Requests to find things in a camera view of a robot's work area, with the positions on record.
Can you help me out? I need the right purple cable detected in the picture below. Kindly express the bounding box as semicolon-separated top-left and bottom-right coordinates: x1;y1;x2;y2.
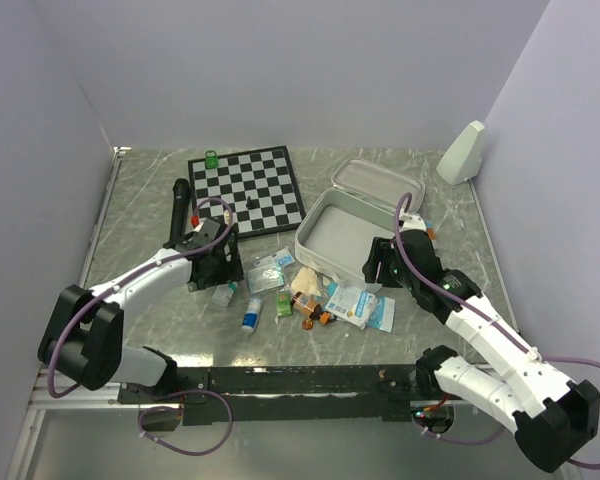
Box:
393;192;600;471

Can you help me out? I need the brown medicine bottle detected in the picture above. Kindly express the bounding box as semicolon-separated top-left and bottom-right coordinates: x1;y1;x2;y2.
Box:
291;291;322;318

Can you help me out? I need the white bottle green label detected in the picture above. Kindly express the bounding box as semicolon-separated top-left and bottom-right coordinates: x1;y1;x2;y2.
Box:
211;282;238;308

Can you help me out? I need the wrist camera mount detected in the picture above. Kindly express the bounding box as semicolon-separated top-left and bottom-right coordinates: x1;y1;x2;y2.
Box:
398;213;427;233
191;215;218;242

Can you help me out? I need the bandage strips bag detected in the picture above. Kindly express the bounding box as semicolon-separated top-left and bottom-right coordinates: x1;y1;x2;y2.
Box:
246;265;285;294

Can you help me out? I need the purple cable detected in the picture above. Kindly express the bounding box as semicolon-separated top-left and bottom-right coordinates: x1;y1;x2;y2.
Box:
393;192;600;471
46;196;235;456

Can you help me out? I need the alcohol wipes bag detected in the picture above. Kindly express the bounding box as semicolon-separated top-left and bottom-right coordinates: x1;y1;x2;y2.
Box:
254;249;295;268

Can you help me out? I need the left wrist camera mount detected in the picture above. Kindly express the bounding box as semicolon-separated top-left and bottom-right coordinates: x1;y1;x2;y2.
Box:
191;215;218;242

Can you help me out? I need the white wedge device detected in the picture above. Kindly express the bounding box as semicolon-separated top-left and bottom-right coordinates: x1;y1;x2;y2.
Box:
436;121;486;186

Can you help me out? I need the green toy padlock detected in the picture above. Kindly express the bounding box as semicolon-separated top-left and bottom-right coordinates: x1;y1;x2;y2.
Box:
205;150;219;169

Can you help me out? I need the black white chessboard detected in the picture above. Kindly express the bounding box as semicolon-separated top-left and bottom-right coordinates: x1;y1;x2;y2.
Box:
188;145;306;240

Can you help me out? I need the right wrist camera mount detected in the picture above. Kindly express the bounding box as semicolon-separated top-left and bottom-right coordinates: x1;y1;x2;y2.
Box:
398;213;427;233

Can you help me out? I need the white bottle blue label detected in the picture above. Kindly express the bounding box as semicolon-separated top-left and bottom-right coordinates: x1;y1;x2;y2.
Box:
241;297;263;334

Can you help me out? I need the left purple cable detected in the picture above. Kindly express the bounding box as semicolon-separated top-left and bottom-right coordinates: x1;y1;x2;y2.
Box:
46;196;235;456

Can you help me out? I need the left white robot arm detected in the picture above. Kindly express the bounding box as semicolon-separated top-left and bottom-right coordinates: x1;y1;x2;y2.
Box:
37;217;244;402

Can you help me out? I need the black wireless microphone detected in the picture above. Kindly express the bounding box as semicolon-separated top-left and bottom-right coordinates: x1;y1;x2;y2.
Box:
169;178;191;242

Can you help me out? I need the cream gloves packet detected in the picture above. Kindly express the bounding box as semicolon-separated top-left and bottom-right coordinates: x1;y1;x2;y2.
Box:
290;266;331;298

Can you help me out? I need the blue orange grey block toy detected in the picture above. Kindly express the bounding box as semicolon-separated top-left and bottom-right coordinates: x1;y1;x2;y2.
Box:
425;220;437;247

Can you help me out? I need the white medicine kit case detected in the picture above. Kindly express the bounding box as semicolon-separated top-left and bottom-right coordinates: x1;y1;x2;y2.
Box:
295;158;425;293

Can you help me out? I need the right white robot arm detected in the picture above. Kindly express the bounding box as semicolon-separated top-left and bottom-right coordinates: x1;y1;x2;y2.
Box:
362;229;600;473

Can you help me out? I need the green sachet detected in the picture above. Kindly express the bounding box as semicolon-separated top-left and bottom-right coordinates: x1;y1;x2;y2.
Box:
276;291;293;317

